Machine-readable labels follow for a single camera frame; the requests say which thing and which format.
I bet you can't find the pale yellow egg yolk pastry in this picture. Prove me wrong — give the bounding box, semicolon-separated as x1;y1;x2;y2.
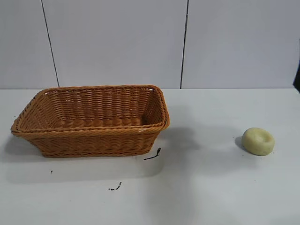
241;127;275;156

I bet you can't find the brown woven wicker basket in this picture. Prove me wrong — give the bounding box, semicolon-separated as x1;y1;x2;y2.
10;84;171;158

